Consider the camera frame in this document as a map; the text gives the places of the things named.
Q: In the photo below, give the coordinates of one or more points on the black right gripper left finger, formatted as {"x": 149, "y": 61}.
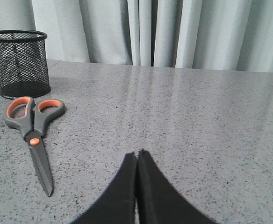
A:
{"x": 116, "y": 205}

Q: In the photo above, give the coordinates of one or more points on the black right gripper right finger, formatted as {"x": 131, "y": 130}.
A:
{"x": 158, "y": 201}

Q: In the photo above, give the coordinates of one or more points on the grey orange scissors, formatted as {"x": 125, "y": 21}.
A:
{"x": 33, "y": 127}

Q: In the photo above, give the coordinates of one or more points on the black mesh pen holder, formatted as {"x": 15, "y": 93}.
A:
{"x": 23, "y": 64}

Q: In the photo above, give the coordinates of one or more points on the grey curtain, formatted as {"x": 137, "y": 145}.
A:
{"x": 202, "y": 34}

